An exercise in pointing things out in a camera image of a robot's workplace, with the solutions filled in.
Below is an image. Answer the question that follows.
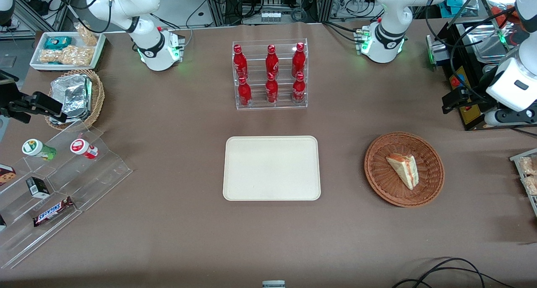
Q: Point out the brown cookie box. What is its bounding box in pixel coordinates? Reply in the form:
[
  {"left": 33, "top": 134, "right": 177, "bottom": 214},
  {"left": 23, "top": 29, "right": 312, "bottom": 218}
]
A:
[{"left": 0, "top": 164, "right": 18, "bottom": 187}]

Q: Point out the teal snack packet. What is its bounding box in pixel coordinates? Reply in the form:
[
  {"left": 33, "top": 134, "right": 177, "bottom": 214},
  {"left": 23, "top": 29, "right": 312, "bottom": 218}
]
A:
[{"left": 44, "top": 36, "right": 73, "bottom": 50}]

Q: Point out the white power strip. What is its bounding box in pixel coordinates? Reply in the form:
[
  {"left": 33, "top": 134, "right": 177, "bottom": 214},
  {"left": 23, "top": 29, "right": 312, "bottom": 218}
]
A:
[{"left": 260, "top": 10, "right": 283, "bottom": 24}]

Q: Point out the small black box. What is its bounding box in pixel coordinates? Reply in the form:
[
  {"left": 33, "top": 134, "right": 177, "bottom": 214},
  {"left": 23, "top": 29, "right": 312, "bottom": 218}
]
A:
[{"left": 26, "top": 176, "right": 51, "bottom": 199}]

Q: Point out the red lid cup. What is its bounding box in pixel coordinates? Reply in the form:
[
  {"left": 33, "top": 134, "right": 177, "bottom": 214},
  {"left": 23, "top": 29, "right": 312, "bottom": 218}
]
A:
[{"left": 70, "top": 138, "right": 99, "bottom": 160}]

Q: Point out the silver metal cylinder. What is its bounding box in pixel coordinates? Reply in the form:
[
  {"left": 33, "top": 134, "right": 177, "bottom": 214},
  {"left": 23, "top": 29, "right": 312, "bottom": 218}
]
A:
[{"left": 425, "top": 35, "right": 451, "bottom": 71}]

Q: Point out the small clear peanut bag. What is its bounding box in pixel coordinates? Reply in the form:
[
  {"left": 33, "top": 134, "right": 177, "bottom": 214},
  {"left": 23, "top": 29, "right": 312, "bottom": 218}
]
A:
[{"left": 74, "top": 22, "right": 99, "bottom": 47}]

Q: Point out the clear snack tray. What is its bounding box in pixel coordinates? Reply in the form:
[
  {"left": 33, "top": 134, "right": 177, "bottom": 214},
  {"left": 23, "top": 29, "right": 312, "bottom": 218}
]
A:
[{"left": 509, "top": 148, "right": 537, "bottom": 218}]

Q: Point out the brown round wicker basket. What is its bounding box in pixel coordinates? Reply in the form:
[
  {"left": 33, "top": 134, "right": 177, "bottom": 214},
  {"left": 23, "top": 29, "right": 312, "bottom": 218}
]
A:
[{"left": 364, "top": 131, "right": 445, "bottom": 208}]

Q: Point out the clear wrapped pastry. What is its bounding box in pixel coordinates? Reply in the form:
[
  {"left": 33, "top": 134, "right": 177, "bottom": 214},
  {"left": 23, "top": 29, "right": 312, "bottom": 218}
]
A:
[
  {"left": 519, "top": 157, "right": 537, "bottom": 176},
  {"left": 522, "top": 175, "right": 537, "bottom": 196}
]

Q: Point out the red cola bottle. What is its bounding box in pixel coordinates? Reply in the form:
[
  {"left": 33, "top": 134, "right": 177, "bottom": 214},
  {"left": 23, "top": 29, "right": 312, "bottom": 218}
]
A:
[
  {"left": 292, "top": 72, "right": 306, "bottom": 104},
  {"left": 238, "top": 76, "right": 253, "bottom": 107},
  {"left": 292, "top": 42, "right": 306, "bottom": 78},
  {"left": 265, "top": 73, "right": 279, "bottom": 104},
  {"left": 233, "top": 45, "right": 248, "bottom": 79},
  {"left": 265, "top": 45, "right": 280, "bottom": 79}
]

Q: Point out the black floor cable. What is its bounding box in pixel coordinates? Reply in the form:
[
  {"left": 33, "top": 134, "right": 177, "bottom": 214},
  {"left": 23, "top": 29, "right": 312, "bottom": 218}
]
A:
[{"left": 392, "top": 257, "right": 517, "bottom": 288}]

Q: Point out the silver foil wrapped package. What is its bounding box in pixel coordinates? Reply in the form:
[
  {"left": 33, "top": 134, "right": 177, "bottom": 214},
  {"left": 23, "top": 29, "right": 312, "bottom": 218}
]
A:
[{"left": 49, "top": 74, "right": 93, "bottom": 123}]

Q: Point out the white rectangular snack tray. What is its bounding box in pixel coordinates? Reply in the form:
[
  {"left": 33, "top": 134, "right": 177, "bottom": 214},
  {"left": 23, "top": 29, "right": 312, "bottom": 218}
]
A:
[{"left": 29, "top": 31, "right": 107, "bottom": 72}]

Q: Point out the clear acrylic bottle rack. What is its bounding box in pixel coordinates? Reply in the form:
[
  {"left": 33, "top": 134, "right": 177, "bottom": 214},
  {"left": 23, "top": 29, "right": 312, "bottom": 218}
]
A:
[{"left": 232, "top": 38, "right": 309, "bottom": 110}]

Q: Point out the black food warmer appliance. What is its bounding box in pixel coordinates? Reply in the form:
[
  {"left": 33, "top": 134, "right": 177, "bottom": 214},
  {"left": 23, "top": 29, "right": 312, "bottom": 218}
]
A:
[{"left": 444, "top": 0, "right": 537, "bottom": 131}]

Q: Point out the triangular sandwich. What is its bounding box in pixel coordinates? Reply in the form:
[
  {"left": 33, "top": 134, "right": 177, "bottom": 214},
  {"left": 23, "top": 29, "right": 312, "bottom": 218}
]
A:
[{"left": 386, "top": 153, "right": 420, "bottom": 191}]

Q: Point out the beige rectangular tray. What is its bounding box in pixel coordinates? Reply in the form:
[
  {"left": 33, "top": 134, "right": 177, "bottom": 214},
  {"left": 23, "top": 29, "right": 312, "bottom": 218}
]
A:
[{"left": 223, "top": 136, "right": 321, "bottom": 202}]

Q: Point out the light tan wicker basket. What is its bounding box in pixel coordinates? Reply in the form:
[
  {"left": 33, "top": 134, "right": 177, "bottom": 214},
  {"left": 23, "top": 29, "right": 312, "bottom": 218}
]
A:
[{"left": 45, "top": 69, "right": 105, "bottom": 131}]

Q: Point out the large clear peanut bag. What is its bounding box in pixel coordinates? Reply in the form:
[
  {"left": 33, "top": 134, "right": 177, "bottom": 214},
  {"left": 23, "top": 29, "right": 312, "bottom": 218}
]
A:
[{"left": 39, "top": 45, "right": 94, "bottom": 66}]

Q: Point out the green lid cup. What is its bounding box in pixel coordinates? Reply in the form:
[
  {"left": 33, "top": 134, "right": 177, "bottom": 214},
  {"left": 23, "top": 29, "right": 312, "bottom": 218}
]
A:
[{"left": 22, "top": 139, "right": 57, "bottom": 162}]

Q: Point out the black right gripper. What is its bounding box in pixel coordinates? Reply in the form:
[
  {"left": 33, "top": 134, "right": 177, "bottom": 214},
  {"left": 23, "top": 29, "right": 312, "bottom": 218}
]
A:
[{"left": 0, "top": 92, "right": 68, "bottom": 124}]

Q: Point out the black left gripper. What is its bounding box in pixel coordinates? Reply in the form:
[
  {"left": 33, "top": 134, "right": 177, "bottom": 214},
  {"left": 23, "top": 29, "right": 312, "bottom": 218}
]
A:
[{"left": 442, "top": 88, "right": 501, "bottom": 115}]

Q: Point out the Snickers chocolate bar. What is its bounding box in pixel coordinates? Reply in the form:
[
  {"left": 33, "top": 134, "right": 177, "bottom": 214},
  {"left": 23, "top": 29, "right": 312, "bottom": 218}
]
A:
[{"left": 32, "top": 196, "right": 76, "bottom": 228}]

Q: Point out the clear acrylic stepped display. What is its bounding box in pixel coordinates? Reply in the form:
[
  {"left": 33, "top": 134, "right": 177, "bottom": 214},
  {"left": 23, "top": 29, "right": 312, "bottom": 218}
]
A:
[{"left": 0, "top": 121, "right": 133, "bottom": 270}]

